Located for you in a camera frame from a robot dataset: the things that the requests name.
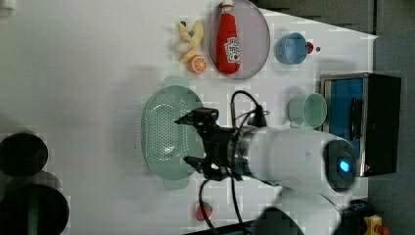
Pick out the yellow plush banana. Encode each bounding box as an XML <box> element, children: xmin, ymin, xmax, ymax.
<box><xmin>174</xmin><ymin>21</ymin><xmax>205</xmax><ymax>62</ymax></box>

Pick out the red toy strawberry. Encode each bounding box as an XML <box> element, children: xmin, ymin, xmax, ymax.
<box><xmin>196</xmin><ymin>202</ymin><xmax>213</xmax><ymax>221</ymax></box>

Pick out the red toy tomato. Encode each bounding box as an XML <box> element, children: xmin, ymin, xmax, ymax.
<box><xmin>307</xmin><ymin>42</ymin><xmax>314</xmax><ymax>54</ymax></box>

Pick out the blue cup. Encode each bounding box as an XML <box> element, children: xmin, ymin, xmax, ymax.
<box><xmin>275</xmin><ymin>32</ymin><xmax>308</xmax><ymax>65</ymax></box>

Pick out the large black cylinder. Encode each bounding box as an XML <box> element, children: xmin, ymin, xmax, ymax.
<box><xmin>0</xmin><ymin>184</ymin><xmax>69</xmax><ymax>235</ymax></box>

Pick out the purple oval plate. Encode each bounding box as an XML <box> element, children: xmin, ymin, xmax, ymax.
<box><xmin>204</xmin><ymin>0</ymin><xmax>270</xmax><ymax>79</ymax></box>

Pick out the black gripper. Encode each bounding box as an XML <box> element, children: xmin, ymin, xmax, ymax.
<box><xmin>175</xmin><ymin>108</ymin><xmax>236</xmax><ymax>181</ymax></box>

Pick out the green plastic strainer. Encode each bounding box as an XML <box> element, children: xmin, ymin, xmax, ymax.
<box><xmin>141</xmin><ymin>76</ymin><xmax>205</xmax><ymax>190</ymax></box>

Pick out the yellow red toy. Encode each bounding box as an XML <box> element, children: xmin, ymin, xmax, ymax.
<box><xmin>364</xmin><ymin>215</ymin><xmax>392</xmax><ymax>235</ymax></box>

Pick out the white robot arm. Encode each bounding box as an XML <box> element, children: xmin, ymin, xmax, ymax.
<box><xmin>175</xmin><ymin>108</ymin><xmax>358</xmax><ymax>235</ymax></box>

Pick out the green mug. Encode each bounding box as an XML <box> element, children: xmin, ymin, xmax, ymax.
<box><xmin>288</xmin><ymin>93</ymin><xmax>327</xmax><ymax>128</ymax></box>

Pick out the orange slice toy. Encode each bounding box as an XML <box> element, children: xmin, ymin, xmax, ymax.
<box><xmin>188</xmin><ymin>55</ymin><xmax>208</xmax><ymax>74</ymax></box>

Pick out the red plush ketchup bottle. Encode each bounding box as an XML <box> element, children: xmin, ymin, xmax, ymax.
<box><xmin>216</xmin><ymin>0</ymin><xmax>242</xmax><ymax>74</ymax></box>

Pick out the small black cylinder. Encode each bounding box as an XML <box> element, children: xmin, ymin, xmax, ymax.
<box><xmin>0</xmin><ymin>132</ymin><xmax>49</xmax><ymax>177</ymax></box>

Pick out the black toaster oven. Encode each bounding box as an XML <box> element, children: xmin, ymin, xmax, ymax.
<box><xmin>319</xmin><ymin>72</ymin><xmax>401</xmax><ymax>177</ymax></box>

